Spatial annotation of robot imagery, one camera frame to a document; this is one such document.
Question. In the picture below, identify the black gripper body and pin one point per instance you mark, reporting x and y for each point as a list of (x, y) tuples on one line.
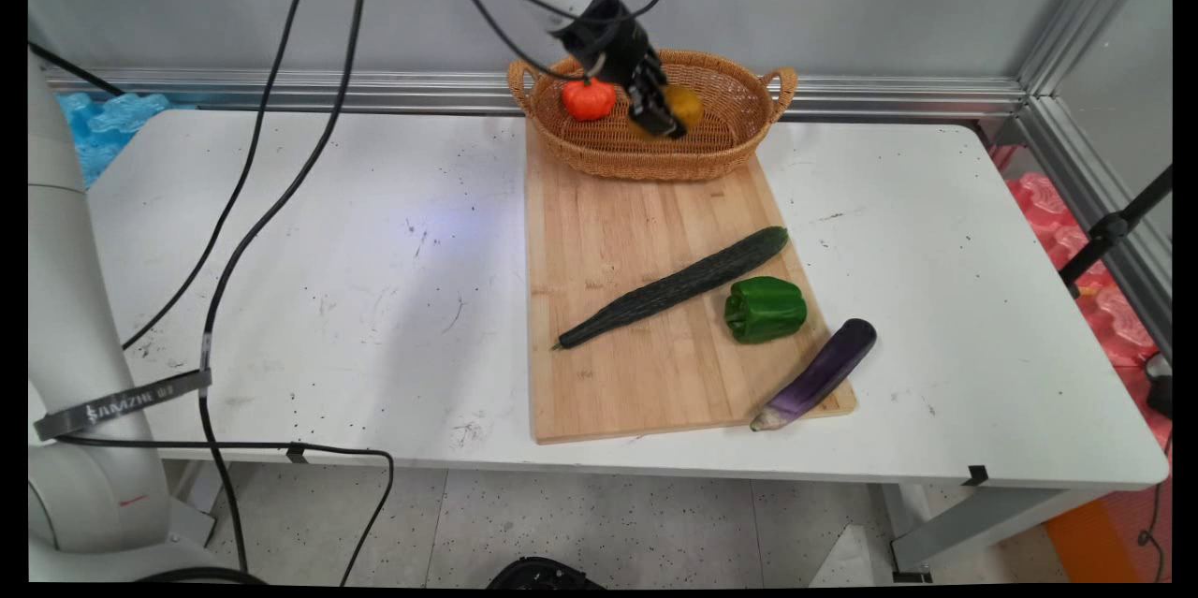
[(608, 41)]

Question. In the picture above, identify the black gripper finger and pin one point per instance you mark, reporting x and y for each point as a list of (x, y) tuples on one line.
[(655, 116), (660, 74)]

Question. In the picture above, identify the yellow brown toy potato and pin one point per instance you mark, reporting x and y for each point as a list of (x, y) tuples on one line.
[(688, 104)]

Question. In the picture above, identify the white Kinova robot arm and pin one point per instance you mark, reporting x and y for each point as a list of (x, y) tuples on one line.
[(75, 298)]

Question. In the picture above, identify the orange toy pumpkin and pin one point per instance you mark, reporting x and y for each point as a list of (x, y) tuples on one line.
[(587, 99)]

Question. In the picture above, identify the woven wicker basket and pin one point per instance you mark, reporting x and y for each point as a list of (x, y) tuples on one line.
[(721, 135)]

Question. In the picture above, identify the dark green toy cucumber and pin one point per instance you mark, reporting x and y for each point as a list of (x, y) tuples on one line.
[(674, 287)]

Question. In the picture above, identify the green toy bell pepper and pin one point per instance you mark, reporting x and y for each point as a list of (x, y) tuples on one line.
[(766, 310)]

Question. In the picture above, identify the wooden cutting board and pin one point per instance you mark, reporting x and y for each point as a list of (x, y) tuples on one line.
[(646, 373)]

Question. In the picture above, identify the purple toy eggplant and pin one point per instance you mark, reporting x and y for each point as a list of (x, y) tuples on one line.
[(819, 375)]

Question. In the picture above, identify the black round object on floor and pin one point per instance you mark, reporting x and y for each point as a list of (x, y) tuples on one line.
[(543, 574)]

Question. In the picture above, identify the black tripod leg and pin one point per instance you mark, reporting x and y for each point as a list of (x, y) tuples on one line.
[(1114, 228)]

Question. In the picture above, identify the small black table clip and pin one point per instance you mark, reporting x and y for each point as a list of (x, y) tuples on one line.
[(297, 454), (976, 475)]

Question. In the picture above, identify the red foam sheet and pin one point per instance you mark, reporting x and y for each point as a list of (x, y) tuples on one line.
[(1109, 308)]

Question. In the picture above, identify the blue foam sheet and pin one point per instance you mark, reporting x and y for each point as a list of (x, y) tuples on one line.
[(108, 130)]

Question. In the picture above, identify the grey table leg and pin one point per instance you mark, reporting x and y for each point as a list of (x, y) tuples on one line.
[(973, 523)]

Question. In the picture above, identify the small black device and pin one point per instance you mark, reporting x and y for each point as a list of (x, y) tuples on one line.
[(1161, 387)]

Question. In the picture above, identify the orange floor panel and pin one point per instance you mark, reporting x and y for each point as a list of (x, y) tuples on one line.
[(1104, 537)]

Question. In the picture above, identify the aluminium frame rail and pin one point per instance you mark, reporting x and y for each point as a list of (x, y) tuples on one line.
[(1104, 196), (889, 97)]

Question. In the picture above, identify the aluminium frame post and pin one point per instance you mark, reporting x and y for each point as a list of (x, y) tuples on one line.
[(1090, 13)]

